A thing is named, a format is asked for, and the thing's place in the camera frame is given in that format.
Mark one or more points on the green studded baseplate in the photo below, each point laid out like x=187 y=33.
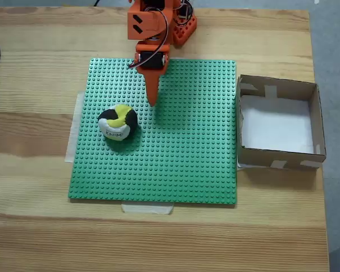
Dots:
x=173 y=156

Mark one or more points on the yellow black white fabric ball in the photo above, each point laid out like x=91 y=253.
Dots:
x=117 y=123

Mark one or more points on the translucent masking tape strip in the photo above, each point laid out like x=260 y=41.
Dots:
x=241 y=167
x=73 y=127
x=147 y=209

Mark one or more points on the open cardboard box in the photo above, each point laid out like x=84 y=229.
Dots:
x=318 y=119

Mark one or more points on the white paper box lining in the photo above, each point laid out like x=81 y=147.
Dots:
x=277 y=127

